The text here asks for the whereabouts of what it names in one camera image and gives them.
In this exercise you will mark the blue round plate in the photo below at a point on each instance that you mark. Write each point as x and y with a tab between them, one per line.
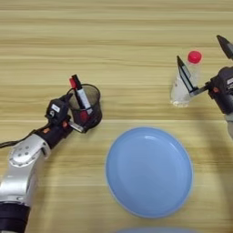
148	173

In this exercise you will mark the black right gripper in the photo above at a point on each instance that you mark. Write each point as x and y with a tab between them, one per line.
223	101

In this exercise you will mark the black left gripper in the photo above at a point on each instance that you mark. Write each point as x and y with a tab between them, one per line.
54	135

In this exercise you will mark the black mesh pen cup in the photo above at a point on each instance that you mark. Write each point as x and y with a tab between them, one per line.
94	97

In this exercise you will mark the white marker black cap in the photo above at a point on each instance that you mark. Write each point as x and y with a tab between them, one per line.
83	98

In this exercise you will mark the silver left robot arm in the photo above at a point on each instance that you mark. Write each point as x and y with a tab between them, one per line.
21	173

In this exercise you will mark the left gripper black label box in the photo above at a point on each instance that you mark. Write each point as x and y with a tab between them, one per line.
57	110

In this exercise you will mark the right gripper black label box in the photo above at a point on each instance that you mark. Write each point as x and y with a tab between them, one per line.
227	75

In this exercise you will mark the red marker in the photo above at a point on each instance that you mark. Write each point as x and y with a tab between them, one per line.
72	82

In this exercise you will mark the clear bottle red cap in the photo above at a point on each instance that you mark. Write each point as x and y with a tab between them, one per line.
179	97

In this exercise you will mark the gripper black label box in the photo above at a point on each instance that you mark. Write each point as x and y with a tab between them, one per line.
57	110
227	75

